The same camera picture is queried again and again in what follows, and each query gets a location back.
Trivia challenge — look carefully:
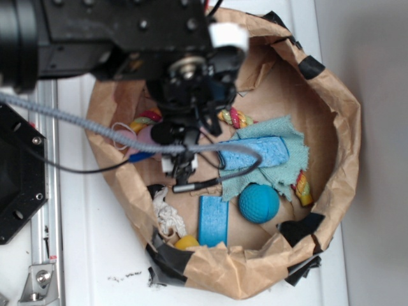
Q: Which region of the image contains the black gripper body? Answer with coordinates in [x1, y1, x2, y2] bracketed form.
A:
[145, 47, 246, 186]

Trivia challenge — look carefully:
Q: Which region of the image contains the pink plush bunny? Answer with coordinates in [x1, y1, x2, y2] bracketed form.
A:
[112, 122, 156, 159]

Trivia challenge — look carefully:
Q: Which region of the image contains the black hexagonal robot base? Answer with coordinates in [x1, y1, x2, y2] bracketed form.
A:
[1, 105, 47, 245]

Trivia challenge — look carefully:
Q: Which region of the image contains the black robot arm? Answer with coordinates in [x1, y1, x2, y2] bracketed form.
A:
[1, 1, 249, 147]

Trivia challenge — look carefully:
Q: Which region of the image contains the blue sponge on cloth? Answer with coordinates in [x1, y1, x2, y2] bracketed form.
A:
[219, 136, 289, 170]

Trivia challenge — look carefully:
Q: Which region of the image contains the blue foam block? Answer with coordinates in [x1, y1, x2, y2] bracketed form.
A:
[198, 196, 229, 247]

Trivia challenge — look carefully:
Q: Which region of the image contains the teal cloth rag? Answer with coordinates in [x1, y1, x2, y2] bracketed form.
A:
[222, 116, 309, 201]

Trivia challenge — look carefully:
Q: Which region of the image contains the blue dimpled ball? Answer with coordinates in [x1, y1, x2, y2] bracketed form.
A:
[238, 184, 280, 224]

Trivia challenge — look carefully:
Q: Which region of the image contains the brown paper bag bin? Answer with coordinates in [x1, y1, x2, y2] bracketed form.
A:
[105, 8, 361, 300]

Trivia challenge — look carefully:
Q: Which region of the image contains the yellow ball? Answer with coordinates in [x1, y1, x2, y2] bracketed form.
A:
[174, 235, 200, 251]

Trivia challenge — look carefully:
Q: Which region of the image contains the white plastic tray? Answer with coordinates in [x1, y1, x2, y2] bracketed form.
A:
[57, 1, 349, 305]

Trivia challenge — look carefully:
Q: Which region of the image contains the multicolour twisted rope toy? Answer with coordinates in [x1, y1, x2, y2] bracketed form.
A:
[126, 107, 314, 207]

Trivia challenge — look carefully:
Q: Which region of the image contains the white knotted rope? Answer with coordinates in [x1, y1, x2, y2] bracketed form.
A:
[151, 186, 188, 238]

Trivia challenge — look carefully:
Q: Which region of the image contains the grey braided cable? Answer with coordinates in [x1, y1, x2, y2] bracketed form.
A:
[0, 92, 263, 194]

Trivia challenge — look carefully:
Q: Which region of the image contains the thin black cable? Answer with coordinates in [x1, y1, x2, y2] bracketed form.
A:
[34, 150, 131, 175]

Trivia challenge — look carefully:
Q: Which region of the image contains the aluminium extrusion rail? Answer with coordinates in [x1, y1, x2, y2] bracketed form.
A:
[29, 80, 66, 305]

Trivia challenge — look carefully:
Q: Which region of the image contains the metal corner bracket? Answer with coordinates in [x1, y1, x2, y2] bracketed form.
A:
[18, 263, 59, 305]

